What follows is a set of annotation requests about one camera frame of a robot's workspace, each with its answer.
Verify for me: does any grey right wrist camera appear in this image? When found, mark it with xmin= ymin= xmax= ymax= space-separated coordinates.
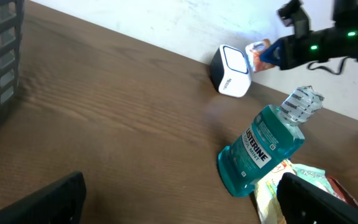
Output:
xmin=277 ymin=0 xmax=310 ymax=39

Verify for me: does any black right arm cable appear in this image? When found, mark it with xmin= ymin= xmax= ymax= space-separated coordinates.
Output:
xmin=306 ymin=55 xmax=351 ymax=76

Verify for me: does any white barcode scanner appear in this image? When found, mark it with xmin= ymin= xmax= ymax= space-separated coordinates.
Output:
xmin=209 ymin=45 xmax=252 ymax=98

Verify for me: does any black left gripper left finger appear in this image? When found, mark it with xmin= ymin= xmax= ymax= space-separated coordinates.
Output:
xmin=0 ymin=171 xmax=86 ymax=224

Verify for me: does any yellow snack chip bag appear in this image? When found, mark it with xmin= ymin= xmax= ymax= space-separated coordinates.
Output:
xmin=254 ymin=159 xmax=295 ymax=224

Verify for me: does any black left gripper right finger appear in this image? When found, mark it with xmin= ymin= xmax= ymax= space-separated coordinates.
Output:
xmin=277 ymin=172 xmax=358 ymax=224

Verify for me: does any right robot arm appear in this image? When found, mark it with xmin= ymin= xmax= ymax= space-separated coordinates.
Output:
xmin=259 ymin=0 xmax=358 ymax=75

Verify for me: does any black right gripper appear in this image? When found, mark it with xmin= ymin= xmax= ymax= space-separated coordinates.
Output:
xmin=259 ymin=27 xmax=337 ymax=70

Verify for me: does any small orange white snack pack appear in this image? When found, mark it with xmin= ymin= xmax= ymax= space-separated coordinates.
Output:
xmin=245 ymin=39 xmax=275 ymax=73

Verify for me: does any teal bottle with grey cap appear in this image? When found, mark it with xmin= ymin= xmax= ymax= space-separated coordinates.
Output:
xmin=218 ymin=86 xmax=324 ymax=197

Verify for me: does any red orange snack bar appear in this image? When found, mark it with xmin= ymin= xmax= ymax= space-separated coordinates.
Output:
xmin=327 ymin=176 xmax=358 ymax=209

